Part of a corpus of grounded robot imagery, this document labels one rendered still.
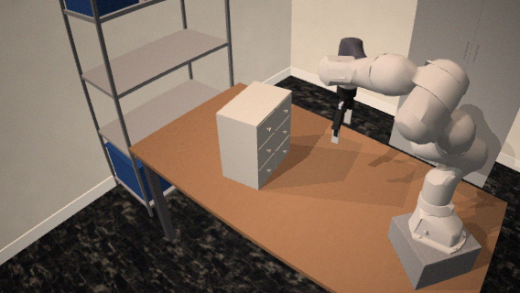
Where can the grey small chest of drawers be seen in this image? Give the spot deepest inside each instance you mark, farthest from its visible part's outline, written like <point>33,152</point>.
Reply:
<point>237,124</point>

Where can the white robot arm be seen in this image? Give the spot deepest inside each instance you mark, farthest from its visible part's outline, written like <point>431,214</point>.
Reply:
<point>435,91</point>

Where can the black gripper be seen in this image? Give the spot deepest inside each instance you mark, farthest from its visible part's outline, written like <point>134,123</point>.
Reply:
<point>346,104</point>

